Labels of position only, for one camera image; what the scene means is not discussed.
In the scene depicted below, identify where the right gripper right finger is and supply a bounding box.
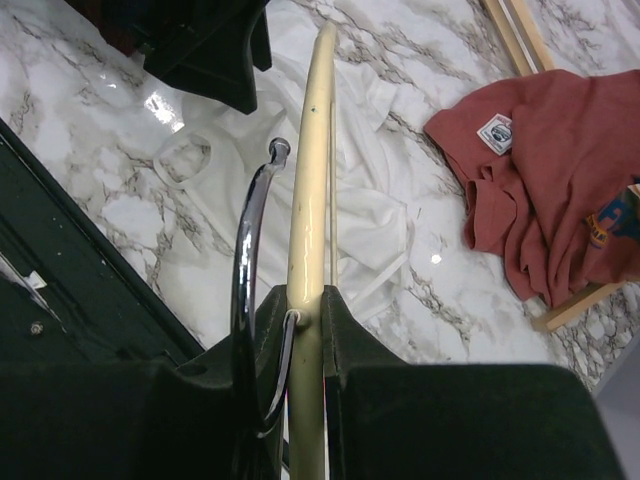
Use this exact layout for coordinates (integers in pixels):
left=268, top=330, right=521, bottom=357
left=322, top=288, right=624, bottom=479

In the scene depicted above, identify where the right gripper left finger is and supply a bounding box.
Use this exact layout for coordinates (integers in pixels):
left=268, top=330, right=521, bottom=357
left=0, top=285, right=294, bottom=480

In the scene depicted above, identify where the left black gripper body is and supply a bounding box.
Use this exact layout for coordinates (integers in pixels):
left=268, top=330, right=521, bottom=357
left=97, top=0, right=274, bottom=114

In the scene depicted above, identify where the white tank top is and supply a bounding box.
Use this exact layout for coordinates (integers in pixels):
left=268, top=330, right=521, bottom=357
left=153, top=54, right=413, bottom=320

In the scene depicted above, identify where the cream wooden hanger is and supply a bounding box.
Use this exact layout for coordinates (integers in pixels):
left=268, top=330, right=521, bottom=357
left=231, top=22, right=338, bottom=479

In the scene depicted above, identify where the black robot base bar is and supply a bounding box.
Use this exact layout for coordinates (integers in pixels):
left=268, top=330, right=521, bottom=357
left=1, top=124, right=204, bottom=366

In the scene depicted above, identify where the red graphic tank top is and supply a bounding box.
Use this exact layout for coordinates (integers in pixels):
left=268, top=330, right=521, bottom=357
left=424, top=70, right=639, bottom=307

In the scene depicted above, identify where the wooden clothes rack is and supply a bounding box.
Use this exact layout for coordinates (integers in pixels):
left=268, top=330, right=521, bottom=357
left=481, top=0, right=638, bottom=332

